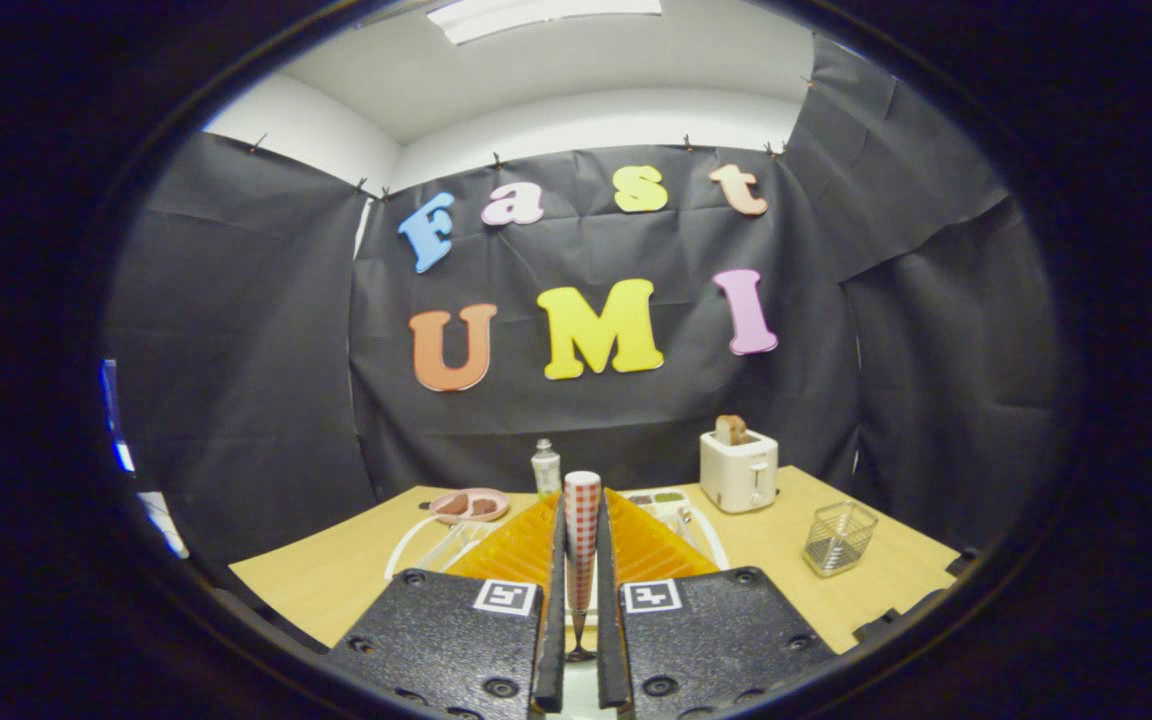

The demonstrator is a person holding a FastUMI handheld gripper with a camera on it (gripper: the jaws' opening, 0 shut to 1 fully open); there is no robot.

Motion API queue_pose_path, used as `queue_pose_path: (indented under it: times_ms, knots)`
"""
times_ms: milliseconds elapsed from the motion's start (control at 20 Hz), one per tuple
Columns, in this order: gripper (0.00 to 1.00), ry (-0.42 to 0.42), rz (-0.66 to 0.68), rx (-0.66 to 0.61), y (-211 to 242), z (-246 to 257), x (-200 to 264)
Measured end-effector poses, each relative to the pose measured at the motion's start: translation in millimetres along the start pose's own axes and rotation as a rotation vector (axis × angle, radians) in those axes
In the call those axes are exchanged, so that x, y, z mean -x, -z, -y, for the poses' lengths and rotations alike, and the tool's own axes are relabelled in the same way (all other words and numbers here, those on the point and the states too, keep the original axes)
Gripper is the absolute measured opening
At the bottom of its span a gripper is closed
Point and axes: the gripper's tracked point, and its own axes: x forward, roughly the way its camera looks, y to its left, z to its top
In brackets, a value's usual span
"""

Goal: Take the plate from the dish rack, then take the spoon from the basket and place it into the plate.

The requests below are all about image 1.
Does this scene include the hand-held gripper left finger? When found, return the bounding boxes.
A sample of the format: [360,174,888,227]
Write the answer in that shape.
[326,490,569,719]

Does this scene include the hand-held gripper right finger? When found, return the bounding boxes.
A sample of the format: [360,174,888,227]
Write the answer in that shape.
[596,488,837,719]

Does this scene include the white wire dish rack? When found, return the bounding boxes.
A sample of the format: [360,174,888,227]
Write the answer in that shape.
[383,500,732,601]

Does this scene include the clear basket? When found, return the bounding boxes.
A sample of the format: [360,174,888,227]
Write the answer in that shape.
[802,501,879,578]

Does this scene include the pink checkered handle spoon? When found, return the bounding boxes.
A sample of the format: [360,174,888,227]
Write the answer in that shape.
[562,470,604,663]

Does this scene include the pink plate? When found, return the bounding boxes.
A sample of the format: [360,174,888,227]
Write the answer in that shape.
[430,487,511,524]

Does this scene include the white divided snack tray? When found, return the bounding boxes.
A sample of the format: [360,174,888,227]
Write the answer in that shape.
[621,489,692,521]

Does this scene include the white toaster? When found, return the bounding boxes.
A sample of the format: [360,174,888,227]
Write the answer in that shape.
[699,428,779,514]

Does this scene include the clear bottle with green liquid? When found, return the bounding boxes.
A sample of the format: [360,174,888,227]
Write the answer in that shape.
[531,438,562,499]

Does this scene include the black backdrop cloth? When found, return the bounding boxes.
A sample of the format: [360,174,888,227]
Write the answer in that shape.
[104,35,1067,571]

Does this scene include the white paper sheet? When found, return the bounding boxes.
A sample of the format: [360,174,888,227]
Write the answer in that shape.
[136,490,189,558]

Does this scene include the ceiling light panel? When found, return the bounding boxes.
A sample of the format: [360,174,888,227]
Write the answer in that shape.
[426,0,664,46]

